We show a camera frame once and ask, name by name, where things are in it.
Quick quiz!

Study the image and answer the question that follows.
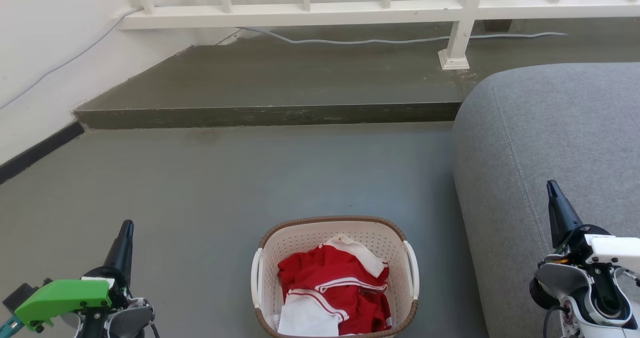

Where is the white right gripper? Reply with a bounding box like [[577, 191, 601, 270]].
[[546, 180, 640, 275]]

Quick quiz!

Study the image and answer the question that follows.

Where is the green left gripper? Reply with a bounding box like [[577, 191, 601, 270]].
[[15, 220, 135, 332]]

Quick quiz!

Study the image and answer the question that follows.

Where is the cream perforated laundry basket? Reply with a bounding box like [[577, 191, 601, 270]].
[[250, 215, 420, 338]]

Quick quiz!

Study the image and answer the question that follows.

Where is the grey fabric sofa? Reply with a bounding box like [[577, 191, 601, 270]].
[[452, 62, 640, 338]]

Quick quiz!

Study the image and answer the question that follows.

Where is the black baseboard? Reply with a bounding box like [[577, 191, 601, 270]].
[[0, 121, 85, 185]]

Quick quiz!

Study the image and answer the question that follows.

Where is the red and white garment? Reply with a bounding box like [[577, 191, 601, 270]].
[[276, 234, 393, 337]]

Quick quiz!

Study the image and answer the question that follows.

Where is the raised concrete step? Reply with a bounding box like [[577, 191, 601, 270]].
[[72, 17, 640, 130]]

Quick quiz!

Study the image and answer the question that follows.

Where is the white railing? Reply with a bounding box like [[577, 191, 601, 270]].
[[117, 0, 640, 71]]

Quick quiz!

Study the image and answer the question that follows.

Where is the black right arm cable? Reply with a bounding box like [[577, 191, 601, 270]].
[[542, 304, 567, 338]]

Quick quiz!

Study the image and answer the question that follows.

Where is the teal left camera connector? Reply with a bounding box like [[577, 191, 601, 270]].
[[0, 316, 26, 337]]

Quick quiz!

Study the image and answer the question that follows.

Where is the thin pale wall cable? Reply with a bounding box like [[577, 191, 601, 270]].
[[0, 7, 146, 110]]

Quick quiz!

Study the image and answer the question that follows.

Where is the grey floor cable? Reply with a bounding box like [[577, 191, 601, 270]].
[[237, 26, 569, 45]]

